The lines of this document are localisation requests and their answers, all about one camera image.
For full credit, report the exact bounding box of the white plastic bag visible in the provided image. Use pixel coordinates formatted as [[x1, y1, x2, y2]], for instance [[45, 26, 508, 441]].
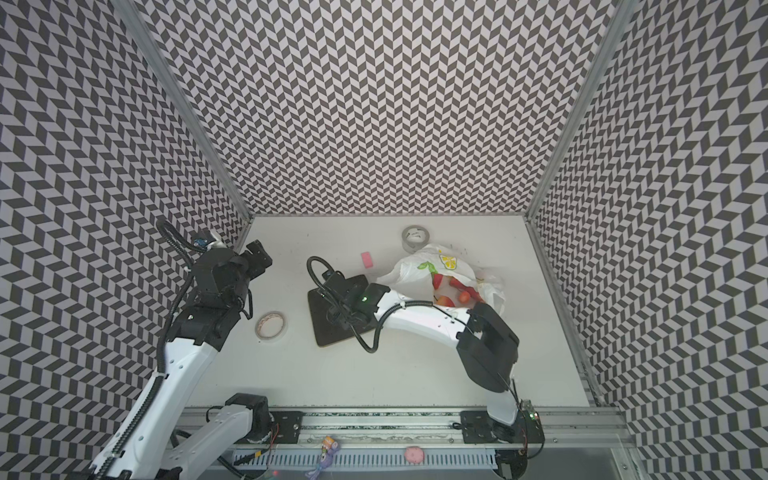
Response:
[[376, 243, 506, 314]]

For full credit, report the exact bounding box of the black square tray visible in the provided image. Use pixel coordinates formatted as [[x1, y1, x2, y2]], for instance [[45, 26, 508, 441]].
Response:
[[307, 274, 375, 348]]

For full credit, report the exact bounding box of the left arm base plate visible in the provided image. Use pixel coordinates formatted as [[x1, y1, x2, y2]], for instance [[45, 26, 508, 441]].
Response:
[[270, 410, 304, 445]]

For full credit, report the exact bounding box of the beige tape roll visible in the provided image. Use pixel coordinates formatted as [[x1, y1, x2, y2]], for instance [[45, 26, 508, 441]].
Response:
[[255, 312, 288, 342]]

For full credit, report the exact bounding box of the peach fake apple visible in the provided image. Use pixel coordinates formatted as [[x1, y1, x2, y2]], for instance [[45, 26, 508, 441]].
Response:
[[435, 295, 457, 308]]

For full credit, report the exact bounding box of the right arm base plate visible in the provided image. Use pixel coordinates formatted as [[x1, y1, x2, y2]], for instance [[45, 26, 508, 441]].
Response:
[[454, 410, 546, 445]]

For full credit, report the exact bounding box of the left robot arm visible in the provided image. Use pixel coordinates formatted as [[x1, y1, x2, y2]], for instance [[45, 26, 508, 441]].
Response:
[[80, 218, 274, 479]]

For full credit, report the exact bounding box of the pink round toy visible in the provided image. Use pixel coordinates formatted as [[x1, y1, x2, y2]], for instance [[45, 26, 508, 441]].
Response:
[[404, 446, 426, 465]]

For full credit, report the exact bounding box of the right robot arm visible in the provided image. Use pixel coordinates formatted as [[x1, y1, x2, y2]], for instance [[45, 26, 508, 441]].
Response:
[[306, 256, 544, 449]]

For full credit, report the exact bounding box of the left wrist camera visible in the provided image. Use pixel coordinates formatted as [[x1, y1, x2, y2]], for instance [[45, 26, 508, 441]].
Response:
[[191, 229, 227, 251]]

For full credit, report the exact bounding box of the red fake strawberry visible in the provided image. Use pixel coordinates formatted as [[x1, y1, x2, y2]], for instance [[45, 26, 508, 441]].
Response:
[[432, 273, 444, 290]]

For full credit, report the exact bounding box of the purple toy figure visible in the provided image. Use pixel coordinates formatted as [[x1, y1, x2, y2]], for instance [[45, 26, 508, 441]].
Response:
[[305, 436, 340, 480]]

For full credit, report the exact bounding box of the grey tape roll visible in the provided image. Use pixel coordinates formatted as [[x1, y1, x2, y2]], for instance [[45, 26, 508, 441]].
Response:
[[401, 225, 430, 254]]

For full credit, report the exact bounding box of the pink eraser block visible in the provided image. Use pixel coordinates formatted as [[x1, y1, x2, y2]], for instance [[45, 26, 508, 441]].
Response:
[[361, 252, 374, 269]]

